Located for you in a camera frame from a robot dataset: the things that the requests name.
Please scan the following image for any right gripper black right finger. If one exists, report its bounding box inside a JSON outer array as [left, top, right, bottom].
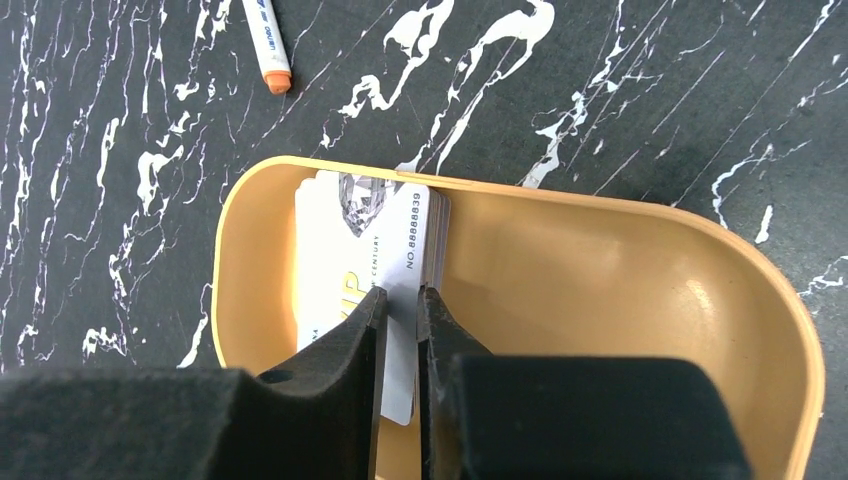
[[416, 287, 753, 479]]

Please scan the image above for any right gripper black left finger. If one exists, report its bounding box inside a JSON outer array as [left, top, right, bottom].
[[1, 287, 388, 479]]

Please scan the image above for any orange oval tray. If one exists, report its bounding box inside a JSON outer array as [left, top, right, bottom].
[[210, 156, 825, 479]]

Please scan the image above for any white marker pen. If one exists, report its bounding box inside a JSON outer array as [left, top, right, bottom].
[[242, 0, 292, 95]]

